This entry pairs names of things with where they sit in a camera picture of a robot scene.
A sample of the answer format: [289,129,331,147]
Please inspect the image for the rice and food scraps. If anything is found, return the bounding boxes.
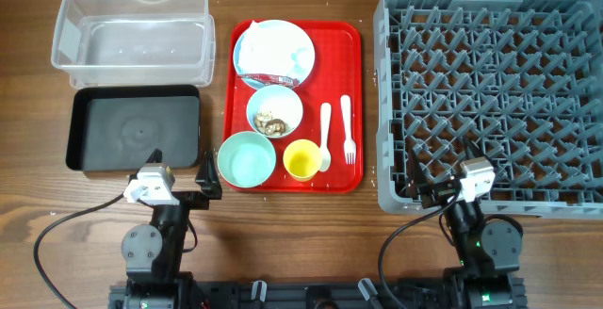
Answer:
[254,111,288,137]

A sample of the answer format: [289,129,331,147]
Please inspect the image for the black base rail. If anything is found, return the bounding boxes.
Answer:
[107,278,529,309]

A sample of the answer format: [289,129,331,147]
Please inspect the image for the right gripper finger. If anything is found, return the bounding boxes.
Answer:
[462,138,485,160]
[407,150,430,199]

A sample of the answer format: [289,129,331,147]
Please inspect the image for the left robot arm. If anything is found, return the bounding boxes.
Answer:
[107,149,222,309]

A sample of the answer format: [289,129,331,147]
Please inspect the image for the red snack wrapper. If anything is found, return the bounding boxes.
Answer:
[238,73,300,88]

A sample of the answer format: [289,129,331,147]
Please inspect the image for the red serving tray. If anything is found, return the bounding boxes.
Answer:
[223,20,364,193]

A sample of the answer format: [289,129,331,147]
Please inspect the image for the white napkin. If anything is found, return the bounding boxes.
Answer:
[236,20,315,78]

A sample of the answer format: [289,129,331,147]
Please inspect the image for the cream plastic spoon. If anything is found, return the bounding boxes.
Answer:
[319,103,332,172]

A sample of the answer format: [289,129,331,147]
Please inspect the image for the light blue bowl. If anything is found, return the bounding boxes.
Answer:
[246,86,303,139]

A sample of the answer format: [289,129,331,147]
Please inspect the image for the black plastic tray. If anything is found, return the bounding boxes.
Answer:
[65,85,202,172]

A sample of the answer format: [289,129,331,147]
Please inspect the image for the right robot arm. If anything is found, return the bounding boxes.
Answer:
[407,138,528,308]

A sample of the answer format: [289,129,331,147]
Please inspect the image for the grey dishwasher rack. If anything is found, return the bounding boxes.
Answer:
[373,0,602,220]

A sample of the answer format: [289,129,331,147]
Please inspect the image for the yellow cup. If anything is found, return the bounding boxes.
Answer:
[283,139,322,182]

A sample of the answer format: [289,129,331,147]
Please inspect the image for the light blue plate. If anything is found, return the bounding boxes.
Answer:
[232,20,316,89]

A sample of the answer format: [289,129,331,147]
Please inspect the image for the clear plastic bin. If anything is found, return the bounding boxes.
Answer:
[51,0,216,89]

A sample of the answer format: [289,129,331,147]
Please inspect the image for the mint green bowl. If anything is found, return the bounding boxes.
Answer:
[217,131,276,188]

